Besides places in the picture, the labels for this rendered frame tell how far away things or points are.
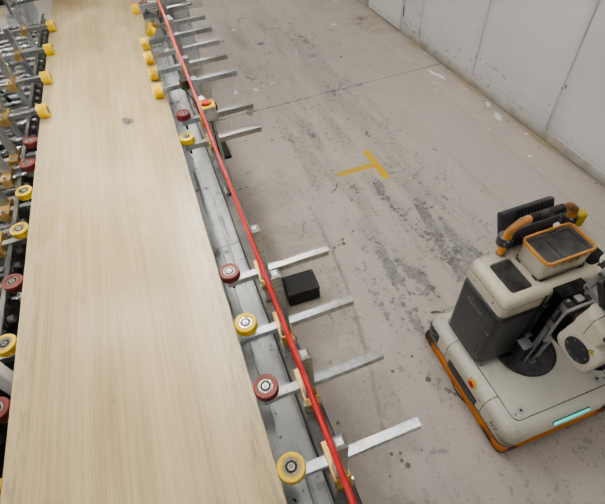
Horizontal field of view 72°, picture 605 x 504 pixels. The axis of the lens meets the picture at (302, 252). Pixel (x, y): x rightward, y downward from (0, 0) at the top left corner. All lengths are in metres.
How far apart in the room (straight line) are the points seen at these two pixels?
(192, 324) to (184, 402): 0.28
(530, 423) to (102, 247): 1.97
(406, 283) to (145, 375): 1.73
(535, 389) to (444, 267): 0.98
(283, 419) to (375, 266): 1.42
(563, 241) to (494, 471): 1.10
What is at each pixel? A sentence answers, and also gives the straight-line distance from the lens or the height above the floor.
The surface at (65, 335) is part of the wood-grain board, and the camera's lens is 1.76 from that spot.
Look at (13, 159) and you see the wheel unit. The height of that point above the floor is 0.84.
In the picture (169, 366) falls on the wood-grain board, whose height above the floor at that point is 0.90.
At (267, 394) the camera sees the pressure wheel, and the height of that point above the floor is 0.91.
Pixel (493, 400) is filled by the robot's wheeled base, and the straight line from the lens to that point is 2.15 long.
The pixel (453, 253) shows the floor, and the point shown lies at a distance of 2.94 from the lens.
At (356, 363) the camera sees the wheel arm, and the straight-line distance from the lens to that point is 1.50.
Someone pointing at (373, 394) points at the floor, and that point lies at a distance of 2.35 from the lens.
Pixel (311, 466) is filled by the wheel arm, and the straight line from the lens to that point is 1.39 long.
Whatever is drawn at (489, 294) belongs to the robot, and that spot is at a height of 0.76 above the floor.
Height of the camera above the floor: 2.18
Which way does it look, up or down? 49 degrees down
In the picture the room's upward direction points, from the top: 6 degrees counter-clockwise
